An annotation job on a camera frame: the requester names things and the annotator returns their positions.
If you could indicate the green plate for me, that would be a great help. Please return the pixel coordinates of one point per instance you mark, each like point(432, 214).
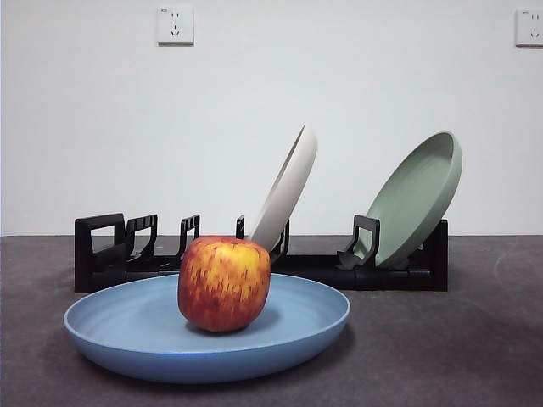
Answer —
point(415, 191)

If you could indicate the cream plate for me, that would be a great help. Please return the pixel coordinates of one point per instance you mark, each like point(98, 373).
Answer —
point(288, 191)

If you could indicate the white wall socket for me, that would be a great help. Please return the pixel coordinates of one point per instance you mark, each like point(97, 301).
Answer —
point(175, 25)
point(530, 27)

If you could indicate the red yellow apple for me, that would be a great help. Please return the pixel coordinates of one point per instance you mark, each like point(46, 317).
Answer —
point(225, 284)

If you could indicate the black plate rack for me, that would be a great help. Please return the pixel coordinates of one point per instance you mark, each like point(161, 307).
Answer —
point(382, 280)

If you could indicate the blue plate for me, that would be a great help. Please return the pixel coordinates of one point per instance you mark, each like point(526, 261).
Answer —
point(297, 322)

